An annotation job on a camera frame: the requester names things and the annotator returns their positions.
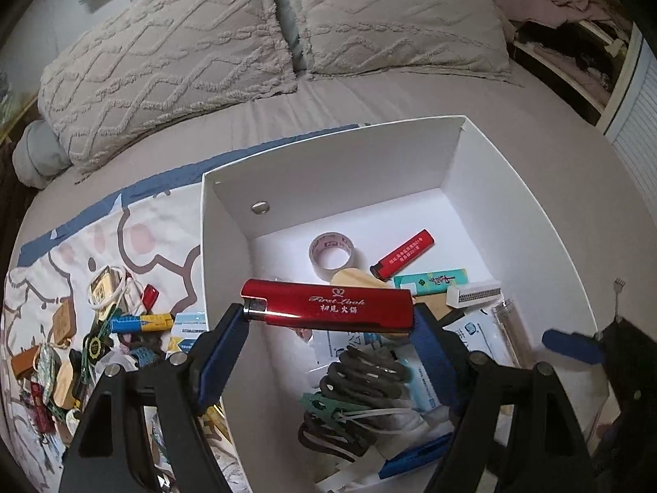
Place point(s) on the printed pink white blanket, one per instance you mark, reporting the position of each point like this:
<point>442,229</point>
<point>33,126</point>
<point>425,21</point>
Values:
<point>154,236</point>

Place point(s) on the small metal fork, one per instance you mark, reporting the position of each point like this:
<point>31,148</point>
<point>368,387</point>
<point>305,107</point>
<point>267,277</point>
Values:
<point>619,285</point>

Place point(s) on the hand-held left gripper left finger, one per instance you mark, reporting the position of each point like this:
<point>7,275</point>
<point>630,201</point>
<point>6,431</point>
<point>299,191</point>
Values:
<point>218,364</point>

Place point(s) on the clear tape roll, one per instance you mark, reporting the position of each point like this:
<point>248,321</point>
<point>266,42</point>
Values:
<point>314,257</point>

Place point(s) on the white cardboard box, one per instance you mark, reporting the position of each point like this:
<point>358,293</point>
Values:
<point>359,174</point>

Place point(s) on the blue plastic clip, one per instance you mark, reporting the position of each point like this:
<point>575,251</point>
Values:
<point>410,457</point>

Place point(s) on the wooden oval box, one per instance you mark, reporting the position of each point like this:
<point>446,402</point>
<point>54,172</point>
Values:
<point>359,280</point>

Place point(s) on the gold foil box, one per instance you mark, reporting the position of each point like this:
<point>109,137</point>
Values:
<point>105,287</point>

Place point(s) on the white and blue mask packet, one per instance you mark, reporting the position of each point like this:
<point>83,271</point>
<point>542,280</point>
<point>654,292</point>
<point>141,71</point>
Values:
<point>190,326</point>

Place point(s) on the black round badge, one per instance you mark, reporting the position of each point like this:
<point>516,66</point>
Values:
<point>95,348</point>

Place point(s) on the small red lighter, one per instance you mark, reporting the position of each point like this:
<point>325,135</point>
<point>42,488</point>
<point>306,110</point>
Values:
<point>403,252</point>

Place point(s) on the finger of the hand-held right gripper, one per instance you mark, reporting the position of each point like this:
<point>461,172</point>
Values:
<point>569,345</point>

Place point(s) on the green patterned pouch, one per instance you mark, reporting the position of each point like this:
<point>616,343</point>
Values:
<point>49,369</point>

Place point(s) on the clear plastic tube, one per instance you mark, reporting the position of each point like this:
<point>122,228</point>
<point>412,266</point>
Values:
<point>513,331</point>

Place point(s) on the beige tufted pillow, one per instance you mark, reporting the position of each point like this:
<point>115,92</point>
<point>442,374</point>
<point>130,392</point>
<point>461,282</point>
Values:
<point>400,15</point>
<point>154,61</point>

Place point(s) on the brown leather pouch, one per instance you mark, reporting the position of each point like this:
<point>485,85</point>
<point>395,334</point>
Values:
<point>25,363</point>

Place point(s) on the red snack box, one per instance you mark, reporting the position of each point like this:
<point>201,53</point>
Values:
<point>41,405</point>

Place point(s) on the grey plush cushion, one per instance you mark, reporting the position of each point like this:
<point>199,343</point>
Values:
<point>36,154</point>

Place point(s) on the blue and yellow battery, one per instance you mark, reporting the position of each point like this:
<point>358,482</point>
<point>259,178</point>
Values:
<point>141,323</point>

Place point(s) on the red tag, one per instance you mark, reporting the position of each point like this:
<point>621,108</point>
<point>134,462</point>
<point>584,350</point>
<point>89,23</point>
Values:
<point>150,298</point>

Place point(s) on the pile of clothes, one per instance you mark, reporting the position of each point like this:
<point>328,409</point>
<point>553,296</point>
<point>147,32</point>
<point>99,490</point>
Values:
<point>534,0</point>

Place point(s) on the white razor head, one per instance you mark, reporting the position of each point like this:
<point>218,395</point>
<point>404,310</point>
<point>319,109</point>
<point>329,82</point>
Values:
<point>472,293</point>

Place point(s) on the white louvered closet door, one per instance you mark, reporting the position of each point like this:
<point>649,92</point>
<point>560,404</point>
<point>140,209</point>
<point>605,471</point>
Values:
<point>636,138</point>

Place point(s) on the wooden tag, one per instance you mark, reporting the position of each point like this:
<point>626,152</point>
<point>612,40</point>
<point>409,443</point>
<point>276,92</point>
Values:
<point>64,323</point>

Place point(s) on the large red lighter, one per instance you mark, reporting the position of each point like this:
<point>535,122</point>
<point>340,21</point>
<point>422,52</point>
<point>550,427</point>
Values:
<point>328,308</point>

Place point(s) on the green plastic clip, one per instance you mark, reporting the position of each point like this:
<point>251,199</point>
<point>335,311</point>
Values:
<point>321,408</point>

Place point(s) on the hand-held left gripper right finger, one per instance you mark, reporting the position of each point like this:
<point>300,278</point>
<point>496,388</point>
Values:
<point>436,364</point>

